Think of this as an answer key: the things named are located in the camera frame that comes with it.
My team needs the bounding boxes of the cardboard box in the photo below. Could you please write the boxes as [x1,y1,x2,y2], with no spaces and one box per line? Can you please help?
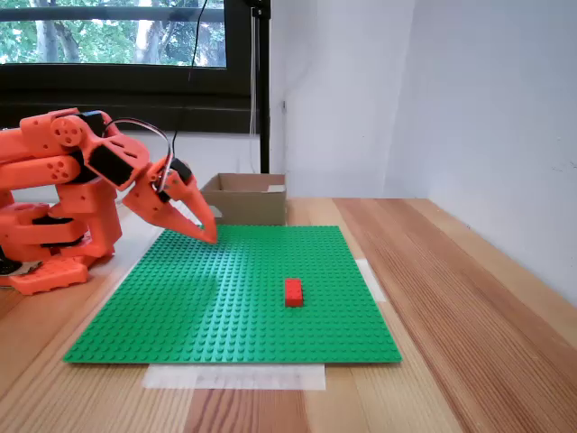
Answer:
[201,172,289,226]

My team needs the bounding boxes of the green lego baseplate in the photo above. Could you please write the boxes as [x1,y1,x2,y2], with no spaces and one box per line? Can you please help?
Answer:
[62,224,403,365]

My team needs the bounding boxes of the red lego block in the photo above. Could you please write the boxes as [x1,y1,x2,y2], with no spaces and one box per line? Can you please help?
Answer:
[284,278,305,309]

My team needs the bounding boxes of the black framed window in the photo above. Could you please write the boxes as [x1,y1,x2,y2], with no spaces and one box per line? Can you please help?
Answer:
[0,0,253,134]

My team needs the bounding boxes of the translucent masking tape strip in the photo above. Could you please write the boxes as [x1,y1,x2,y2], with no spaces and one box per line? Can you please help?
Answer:
[142,363,326,392]
[354,258,388,304]

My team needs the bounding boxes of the gripper servo wire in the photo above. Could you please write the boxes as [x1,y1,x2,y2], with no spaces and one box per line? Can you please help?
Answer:
[103,117,176,190]

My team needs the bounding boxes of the white blind cord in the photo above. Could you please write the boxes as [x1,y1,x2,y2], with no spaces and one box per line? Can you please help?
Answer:
[249,8,262,136]

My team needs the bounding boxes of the black hanging cable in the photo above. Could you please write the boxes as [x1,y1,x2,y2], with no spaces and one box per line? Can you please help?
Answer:
[172,0,209,157]

